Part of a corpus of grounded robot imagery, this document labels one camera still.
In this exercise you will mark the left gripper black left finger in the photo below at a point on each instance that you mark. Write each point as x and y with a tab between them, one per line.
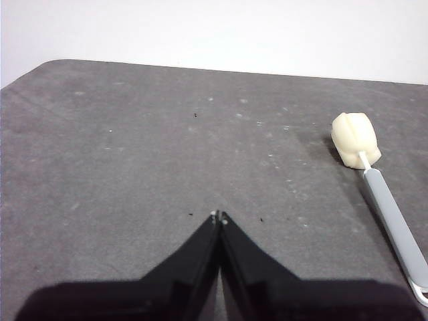
150	297

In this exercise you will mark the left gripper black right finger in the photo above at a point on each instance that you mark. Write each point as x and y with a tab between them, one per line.
284	297

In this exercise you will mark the cup brush with cream sponge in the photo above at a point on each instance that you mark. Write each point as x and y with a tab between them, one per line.
354	140

